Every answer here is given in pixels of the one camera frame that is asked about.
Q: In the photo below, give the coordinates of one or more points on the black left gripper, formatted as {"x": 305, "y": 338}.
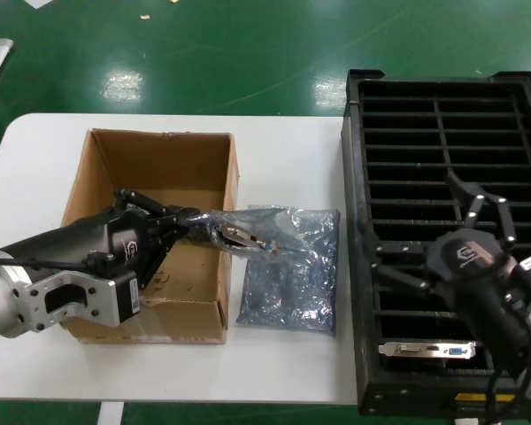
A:
{"x": 115, "y": 239}

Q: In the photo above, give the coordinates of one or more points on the black slotted container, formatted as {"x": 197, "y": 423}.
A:
{"x": 357, "y": 248}

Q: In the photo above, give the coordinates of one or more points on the white table leg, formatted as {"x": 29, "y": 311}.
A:
{"x": 110, "y": 416}

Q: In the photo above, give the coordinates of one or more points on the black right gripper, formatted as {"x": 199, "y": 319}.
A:
{"x": 473, "y": 274}

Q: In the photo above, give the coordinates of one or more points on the white paper sheet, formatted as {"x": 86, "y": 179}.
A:
{"x": 39, "y": 3}

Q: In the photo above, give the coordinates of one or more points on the dark antistatic card bag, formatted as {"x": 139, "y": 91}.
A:
{"x": 248, "y": 217}

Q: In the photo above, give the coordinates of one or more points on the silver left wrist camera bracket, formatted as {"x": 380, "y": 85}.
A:
{"x": 102, "y": 296}

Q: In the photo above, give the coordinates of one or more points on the brown cardboard box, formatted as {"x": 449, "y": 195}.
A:
{"x": 181, "y": 319}

